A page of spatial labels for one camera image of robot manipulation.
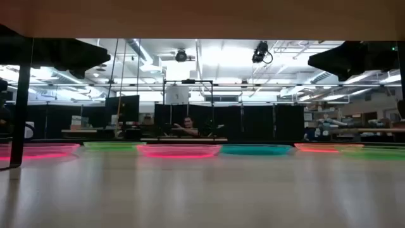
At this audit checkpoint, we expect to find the person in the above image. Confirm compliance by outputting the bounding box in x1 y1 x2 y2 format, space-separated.
171 116 201 137
0 78 13 137

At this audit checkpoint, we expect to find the wooden shelf with black legs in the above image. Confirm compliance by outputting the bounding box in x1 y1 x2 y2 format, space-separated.
0 0 405 170

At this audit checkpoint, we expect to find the translucent green plastic plate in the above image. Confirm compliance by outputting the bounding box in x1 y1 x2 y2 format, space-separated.
83 141 147 151
335 144 405 161

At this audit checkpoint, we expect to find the silver ventilation duct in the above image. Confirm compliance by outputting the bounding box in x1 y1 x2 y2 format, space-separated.
125 38 165 75
309 70 335 85

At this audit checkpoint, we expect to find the black metal gantry frame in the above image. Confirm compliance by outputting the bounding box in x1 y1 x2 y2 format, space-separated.
162 79 215 140

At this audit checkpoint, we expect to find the black partition screen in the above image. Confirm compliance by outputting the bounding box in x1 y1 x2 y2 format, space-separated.
154 103 305 142
27 104 107 140

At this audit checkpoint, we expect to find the translucent pink plastic plate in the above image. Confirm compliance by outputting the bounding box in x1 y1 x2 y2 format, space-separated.
0 142 80 162
136 144 223 160

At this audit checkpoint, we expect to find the black hanging camera with cable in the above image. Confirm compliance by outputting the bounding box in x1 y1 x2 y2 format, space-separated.
251 41 273 65

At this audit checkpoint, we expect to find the translucent teal plastic plate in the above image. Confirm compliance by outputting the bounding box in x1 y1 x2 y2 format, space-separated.
220 144 292 156

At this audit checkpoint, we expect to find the white hanging box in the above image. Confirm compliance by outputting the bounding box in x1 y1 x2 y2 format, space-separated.
165 85 190 105

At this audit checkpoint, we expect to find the translucent orange plastic plate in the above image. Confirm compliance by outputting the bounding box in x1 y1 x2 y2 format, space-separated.
294 142 365 154

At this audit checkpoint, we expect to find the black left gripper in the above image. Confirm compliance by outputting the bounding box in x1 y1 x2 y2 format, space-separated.
33 38 111 72

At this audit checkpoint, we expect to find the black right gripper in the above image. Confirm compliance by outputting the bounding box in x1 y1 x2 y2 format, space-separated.
308 41 382 76

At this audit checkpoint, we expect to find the wooden work table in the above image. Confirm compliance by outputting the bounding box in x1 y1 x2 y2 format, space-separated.
328 127 405 134
140 137 228 143
61 129 108 134

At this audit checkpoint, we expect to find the long horizontal metal rail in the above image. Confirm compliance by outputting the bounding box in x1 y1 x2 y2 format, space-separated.
0 82 405 88

